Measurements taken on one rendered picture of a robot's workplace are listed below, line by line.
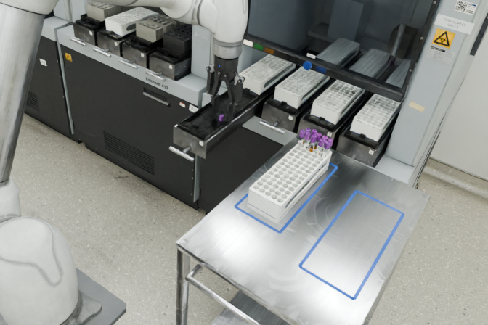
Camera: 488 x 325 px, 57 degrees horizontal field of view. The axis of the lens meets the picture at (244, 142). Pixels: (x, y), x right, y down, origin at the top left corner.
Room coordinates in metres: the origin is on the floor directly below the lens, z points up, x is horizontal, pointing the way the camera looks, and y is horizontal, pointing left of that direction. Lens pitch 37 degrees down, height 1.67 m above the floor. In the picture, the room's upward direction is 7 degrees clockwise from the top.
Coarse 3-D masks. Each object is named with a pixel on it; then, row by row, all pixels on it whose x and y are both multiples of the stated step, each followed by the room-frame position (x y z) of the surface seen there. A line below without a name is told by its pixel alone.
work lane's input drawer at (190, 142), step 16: (224, 96) 1.43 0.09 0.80; (256, 96) 1.44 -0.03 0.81; (208, 112) 1.31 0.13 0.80; (224, 112) 1.32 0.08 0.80; (240, 112) 1.33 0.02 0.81; (256, 112) 1.41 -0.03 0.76; (176, 128) 1.19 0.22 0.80; (192, 128) 1.18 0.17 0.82; (208, 128) 1.21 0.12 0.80; (224, 128) 1.22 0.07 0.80; (176, 144) 1.19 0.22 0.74; (192, 144) 1.16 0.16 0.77; (208, 144) 1.15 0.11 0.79; (192, 160) 1.11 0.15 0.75
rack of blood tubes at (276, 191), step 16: (288, 160) 1.00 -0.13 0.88; (304, 160) 1.02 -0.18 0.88; (320, 160) 1.03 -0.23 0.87; (272, 176) 0.92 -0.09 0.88; (288, 176) 0.94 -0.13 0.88; (304, 176) 0.95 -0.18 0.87; (256, 192) 0.85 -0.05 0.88; (272, 192) 0.86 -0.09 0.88; (288, 192) 0.87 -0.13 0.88; (304, 192) 0.93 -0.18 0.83; (256, 208) 0.84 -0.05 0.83; (272, 208) 0.82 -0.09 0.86; (288, 208) 0.86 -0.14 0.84
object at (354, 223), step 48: (288, 144) 1.16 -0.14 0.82; (240, 192) 0.91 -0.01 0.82; (336, 192) 0.96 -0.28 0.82; (384, 192) 0.98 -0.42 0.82; (192, 240) 0.72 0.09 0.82; (240, 240) 0.74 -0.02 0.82; (288, 240) 0.76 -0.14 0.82; (336, 240) 0.78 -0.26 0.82; (384, 240) 0.80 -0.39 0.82; (240, 288) 0.61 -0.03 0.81; (288, 288) 0.62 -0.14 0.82; (336, 288) 0.64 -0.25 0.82; (384, 288) 0.98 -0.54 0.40
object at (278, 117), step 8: (320, 88) 1.56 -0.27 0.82; (272, 96) 1.47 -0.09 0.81; (312, 96) 1.49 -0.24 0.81; (264, 104) 1.41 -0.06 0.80; (272, 104) 1.40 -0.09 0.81; (280, 104) 1.40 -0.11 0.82; (304, 104) 1.43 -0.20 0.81; (264, 112) 1.41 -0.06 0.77; (272, 112) 1.39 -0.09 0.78; (280, 112) 1.38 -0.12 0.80; (288, 112) 1.37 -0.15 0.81; (296, 112) 1.37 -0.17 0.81; (272, 120) 1.39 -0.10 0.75; (280, 120) 1.37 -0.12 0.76; (288, 120) 1.36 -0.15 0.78; (296, 120) 1.36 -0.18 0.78; (272, 128) 1.34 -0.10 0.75; (288, 128) 1.36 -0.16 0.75
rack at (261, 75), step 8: (272, 56) 1.69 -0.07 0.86; (256, 64) 1.60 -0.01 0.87; (264, 64) 1.62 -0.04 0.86; (272, 64) 1.63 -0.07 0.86; (280, 64) 1.63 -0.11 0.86; (288, 64) 1.64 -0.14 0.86; (248, 72) 1.53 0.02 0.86; (256, 72) 1.53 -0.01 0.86; (264, 72) 1.54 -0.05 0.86; (272, 72) 1.56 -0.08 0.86; (280, 72) 1.63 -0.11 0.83; (288, 72) 1.65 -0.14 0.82; (248, 80) 1.48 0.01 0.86; (256, 80) 1.47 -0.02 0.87; (264, 80) 1.48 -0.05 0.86; (272, 80) 1.59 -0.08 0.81; (248, 88) 1.47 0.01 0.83; (256, 88) 1.46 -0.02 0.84; (264, 88) 1.48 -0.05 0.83
